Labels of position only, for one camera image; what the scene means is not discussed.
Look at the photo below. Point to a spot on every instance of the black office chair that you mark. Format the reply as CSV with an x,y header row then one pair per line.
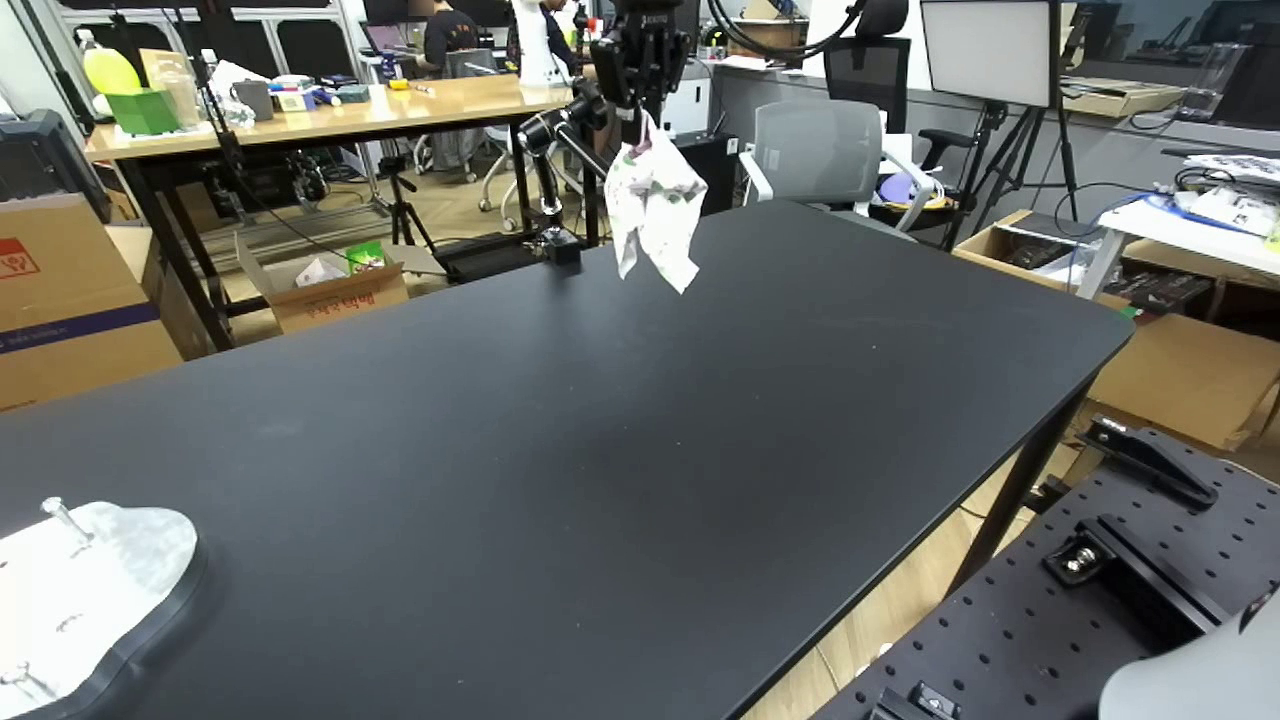
x,y
871,81

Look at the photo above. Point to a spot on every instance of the grey office chair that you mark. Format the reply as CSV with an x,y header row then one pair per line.
x,y
814,153

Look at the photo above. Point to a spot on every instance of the open cardboard box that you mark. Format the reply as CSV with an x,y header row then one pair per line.
x,y
332,292

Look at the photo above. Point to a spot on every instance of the wooden tray box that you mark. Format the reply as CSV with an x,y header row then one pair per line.
x,y
1027,248

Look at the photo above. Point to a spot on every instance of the tall black tripod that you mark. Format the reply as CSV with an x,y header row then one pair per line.
x,y
1033,145

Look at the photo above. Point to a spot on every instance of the yellow bag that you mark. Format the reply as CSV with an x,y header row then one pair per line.
x,y
111,69

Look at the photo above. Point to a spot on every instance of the black angled bracket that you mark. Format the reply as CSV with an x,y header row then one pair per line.
x,y
1151,460

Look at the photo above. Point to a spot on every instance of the green box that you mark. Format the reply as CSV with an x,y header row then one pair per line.
x,y
145,113

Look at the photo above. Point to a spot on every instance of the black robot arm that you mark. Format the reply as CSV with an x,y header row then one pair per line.
x,y
648,6

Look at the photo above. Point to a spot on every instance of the seated person in black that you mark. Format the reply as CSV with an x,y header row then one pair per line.
x,y
444,37

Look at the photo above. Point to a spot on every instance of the white board panel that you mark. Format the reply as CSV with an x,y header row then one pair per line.
x,y
984,48

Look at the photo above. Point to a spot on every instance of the black perforated breadboard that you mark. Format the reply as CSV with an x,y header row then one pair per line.
x,y
1064,625

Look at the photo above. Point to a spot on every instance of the black table leg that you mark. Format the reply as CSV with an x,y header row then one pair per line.
x,y
1018,486

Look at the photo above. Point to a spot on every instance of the small black tripod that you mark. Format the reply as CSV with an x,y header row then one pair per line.
x,y
402,202

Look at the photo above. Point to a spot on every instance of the black square mount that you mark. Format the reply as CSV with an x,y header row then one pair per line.
x,y
1082,563

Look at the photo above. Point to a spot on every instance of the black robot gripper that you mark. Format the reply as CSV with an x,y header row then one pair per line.
x,y
643,47

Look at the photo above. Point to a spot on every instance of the long wooden table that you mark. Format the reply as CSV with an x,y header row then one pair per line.
x,y
402,107

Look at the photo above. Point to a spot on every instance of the white plastic base plate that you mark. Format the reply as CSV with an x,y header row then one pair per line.
x,y
83,602

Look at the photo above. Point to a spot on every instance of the white cloth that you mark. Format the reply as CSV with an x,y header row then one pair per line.
x,y
652,202

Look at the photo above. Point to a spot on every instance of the black flat floor plate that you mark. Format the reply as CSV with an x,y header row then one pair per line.
x,y
490,257

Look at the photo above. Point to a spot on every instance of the white side table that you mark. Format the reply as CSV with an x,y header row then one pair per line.
x,y
1203,221

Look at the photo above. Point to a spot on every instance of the grey rounded cover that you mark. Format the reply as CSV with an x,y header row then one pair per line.
x,y
1203,675

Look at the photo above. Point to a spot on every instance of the flat cardboard box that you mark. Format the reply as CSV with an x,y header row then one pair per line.
x,y
1186,381

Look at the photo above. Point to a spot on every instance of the large closed cardboard box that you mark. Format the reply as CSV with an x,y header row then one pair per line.
x,y
62,300

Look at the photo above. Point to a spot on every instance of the black equipment case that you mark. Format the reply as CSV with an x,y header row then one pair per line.
x,y
46,163

